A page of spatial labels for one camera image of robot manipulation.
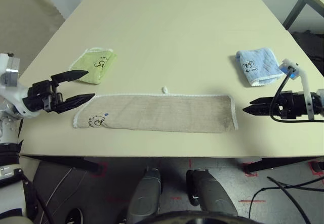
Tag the folded blue towel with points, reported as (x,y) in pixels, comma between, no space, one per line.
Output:
(260,64)

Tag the grey robot right leg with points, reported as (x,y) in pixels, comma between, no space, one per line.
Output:
(212,196)

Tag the black furniture foot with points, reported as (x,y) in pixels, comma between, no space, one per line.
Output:
(317,166)

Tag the folded green towel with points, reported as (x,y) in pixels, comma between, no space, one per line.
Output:
(91,67)

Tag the black round floor object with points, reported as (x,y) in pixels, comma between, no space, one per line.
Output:
(75,216)

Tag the beige towel with white trim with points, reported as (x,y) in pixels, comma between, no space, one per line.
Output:
(164,112)

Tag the side table with black legs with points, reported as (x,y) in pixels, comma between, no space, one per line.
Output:
(293,9)

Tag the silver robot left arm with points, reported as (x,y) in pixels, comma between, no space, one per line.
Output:
(10,183)

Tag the beige fabric curtain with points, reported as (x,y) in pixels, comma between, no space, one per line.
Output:
(20,19)

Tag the black robot waist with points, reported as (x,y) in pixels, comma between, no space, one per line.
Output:
(197,217)

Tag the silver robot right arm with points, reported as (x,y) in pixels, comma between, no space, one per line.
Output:
(319,102)

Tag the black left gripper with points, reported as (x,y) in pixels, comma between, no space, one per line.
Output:
(41,97)

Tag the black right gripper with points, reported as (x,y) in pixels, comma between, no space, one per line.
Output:
(293,105)

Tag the grey robot left leg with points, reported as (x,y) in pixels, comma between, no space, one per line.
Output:
(145,196)

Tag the black table leg bar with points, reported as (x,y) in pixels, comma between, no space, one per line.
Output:
(76,163)
(278,162)

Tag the grey robot leg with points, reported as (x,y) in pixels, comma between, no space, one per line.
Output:
(212,196)
(145,196)

